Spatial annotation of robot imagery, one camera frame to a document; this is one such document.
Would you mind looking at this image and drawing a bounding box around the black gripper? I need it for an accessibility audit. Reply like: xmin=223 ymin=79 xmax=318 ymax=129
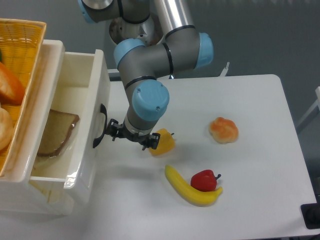
xmin=104 ymin=118 xmax=161 ymax=151

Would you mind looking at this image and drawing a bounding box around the white top drawer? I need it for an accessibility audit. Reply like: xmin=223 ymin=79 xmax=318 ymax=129
xmin=30 ymin=49 xmax=111 ymax=204

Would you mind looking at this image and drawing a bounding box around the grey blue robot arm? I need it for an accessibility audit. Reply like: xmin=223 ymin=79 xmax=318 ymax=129
xmin=103 ymin=0 xmax=214 ymax=149

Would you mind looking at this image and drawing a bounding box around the white drawer cabinet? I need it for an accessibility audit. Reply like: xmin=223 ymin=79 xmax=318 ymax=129
xmin=0 ymin=40 xmax=74 ymax=215

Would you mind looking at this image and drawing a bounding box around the yellow bell pepper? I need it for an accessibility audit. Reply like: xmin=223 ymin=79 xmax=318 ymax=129
xmin=149 ymin=128 xmax=176 ymax=156

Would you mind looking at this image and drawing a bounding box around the wrapped brown bread slice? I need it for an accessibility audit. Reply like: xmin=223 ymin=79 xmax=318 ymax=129
xmin=37 ymin=109 xmax=80 ymax=158

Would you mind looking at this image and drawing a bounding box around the red bell pepper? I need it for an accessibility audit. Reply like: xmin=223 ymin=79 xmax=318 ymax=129
xmin=190 ymin=169 xmax=222 ymax=192

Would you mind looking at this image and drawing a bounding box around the orange bread roll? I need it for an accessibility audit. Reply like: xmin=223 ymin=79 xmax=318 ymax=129
xmin=208 ymin=117 xmax=239 ymax=144

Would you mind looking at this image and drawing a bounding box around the yellow banana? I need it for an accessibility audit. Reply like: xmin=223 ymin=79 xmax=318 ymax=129
xmin=164 ymin=165 xmax=223 ymax=207

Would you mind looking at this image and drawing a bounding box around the orange bread piece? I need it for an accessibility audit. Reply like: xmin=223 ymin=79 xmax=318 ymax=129
xmin=0 ymin=62 xmax=25 ymax=105

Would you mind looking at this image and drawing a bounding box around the yellow wicker basket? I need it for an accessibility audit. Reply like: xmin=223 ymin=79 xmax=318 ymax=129
xmin=0 ymin=18 xmax=47 ymax=177

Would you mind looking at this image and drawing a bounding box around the black device at edge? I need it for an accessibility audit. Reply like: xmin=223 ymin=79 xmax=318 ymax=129
xmin=300 ymin=203 xmax=320 ymax=230

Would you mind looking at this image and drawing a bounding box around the white frame at right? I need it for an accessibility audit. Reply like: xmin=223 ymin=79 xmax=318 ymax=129
xmin=295 ymin=86 xmax=320 ymax=134

